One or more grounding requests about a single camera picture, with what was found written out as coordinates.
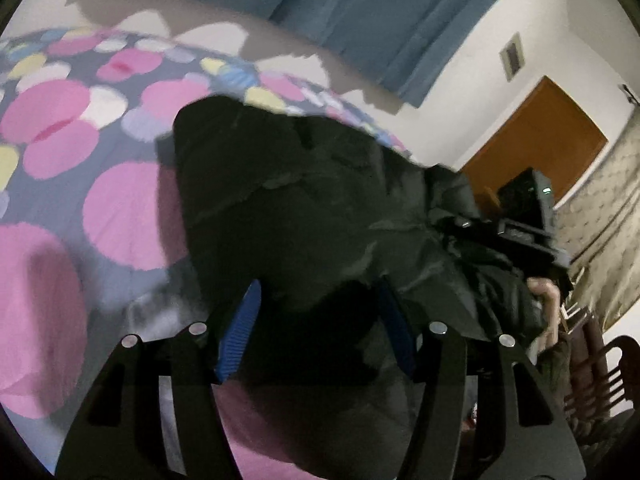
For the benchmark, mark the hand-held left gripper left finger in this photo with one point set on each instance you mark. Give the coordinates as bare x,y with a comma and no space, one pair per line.
240,332

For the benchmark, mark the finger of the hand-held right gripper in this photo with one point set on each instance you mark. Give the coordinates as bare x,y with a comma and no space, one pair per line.
467,224

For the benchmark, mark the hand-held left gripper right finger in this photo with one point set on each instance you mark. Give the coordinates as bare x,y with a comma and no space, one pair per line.
397,332

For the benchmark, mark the black jacket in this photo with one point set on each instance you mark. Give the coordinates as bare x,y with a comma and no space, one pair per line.
310,220

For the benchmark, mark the person's right forearm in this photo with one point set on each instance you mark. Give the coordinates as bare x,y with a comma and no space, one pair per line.
552,375

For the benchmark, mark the person's right hand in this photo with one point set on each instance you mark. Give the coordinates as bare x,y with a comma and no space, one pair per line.
546,305

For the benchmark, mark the wooden door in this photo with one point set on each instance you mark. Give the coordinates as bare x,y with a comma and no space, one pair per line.
540,140

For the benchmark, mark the beige patterned curtain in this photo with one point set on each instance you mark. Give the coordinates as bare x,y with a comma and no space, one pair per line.
600,220

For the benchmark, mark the dark wooden chair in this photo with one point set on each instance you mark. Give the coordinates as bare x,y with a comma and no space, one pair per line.
600,380

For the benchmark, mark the polka dot bed sheet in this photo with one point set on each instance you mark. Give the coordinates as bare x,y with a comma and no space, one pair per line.
75,170

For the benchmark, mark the blue curtain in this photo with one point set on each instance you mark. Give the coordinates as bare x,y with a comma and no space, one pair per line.
360,15

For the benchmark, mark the wall vent plate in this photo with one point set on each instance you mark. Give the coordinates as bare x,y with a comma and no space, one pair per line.
511,56

